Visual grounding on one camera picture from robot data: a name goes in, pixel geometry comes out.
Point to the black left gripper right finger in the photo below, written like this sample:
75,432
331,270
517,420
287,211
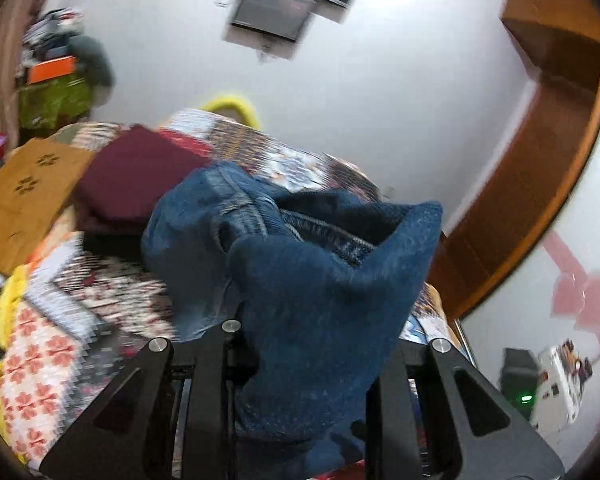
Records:
432,415

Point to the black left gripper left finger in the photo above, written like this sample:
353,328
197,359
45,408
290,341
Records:
169,397

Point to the blue denim jacket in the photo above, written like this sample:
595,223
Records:
305,299

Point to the black device green light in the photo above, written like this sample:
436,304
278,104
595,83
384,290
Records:
519,377

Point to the patchwork patterned bedspread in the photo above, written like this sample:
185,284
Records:
180,259

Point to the yellow cartoon plush blanket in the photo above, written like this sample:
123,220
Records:
12,367

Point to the dark maroon garment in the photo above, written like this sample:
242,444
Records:
125,180

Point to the wooden folding lap desk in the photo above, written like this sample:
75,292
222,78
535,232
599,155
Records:
35,184

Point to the green bag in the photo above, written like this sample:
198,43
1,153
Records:
42,105

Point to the orange box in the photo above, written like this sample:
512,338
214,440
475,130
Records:
58,67

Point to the wooden door frame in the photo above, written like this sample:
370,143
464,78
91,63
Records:
543,161

